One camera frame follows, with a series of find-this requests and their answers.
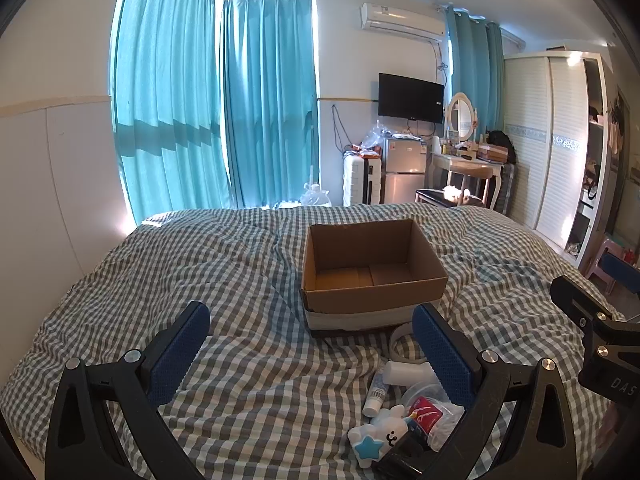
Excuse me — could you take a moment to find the clear floss pick jar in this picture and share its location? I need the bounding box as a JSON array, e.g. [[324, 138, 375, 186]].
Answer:
[[401, 382, 465, 452]]

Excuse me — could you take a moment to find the white plug-in night light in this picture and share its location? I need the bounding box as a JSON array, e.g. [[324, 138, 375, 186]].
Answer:
[[383, 361, 437, 388]]

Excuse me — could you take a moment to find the black round case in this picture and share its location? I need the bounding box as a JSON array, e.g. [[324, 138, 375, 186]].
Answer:
[[372, 431, 424, 480]]

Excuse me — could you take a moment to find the small white tube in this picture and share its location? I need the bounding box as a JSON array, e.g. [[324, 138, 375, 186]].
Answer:
[[362, 367, 388, 418]]

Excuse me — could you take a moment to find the white plush toy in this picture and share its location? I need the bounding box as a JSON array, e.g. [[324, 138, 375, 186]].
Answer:
[[347, 404, 409, 469]]

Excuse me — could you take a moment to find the brown cardboard box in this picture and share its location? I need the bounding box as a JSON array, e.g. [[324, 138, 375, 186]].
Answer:
[[300, 219, 448, 333]]

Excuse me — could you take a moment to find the pink plastic stool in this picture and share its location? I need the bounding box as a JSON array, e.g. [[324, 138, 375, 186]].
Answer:
[[586, 236, 624, 296]]

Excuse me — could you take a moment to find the checkered grey bed quilt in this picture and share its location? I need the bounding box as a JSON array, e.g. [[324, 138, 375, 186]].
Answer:
[[1, 204, 608, 479]]

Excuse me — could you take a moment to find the black cushioned stool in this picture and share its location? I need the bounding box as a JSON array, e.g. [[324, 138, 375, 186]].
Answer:
[[414, 188, 485, 208]]

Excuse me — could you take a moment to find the white dressing table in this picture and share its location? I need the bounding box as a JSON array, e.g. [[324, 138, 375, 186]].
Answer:
[[428, 154, 502, 209]]

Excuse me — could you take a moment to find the black bag on table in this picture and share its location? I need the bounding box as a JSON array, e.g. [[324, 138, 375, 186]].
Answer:
[[487, 130, 516, 165]]

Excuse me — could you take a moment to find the white sliding wardrobe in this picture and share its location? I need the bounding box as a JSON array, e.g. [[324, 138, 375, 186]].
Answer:
[[503, 51, 614, 271]]

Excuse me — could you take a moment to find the white oval vanity mirror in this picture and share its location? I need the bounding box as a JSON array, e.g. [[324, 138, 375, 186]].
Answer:
[[445, 92, 477, 142]]

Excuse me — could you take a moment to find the silver mini fridge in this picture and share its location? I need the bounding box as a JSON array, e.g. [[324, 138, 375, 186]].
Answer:
[[382, 136, 427, 204]]

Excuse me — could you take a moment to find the white suitcase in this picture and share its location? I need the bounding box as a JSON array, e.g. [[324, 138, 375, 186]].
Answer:
[[343, 152, 382, 207]]

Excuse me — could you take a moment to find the large teal window curtain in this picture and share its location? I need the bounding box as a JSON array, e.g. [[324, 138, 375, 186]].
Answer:
[[111, 0, 230, 222]]

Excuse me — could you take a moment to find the right teal curtain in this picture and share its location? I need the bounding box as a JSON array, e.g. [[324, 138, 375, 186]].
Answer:
[[446, 6, 504, 140]]

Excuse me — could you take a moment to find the middle teal curtain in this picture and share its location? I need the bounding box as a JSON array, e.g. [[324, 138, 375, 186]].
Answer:
[[222, 0, 320, 208]]

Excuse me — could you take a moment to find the black wall television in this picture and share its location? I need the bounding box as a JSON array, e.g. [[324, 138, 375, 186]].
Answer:
[[378, 73, 444, 124]]

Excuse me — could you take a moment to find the white wall air conditioner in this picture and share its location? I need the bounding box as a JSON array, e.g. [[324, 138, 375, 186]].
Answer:
[[360, 3, 446, 42]]

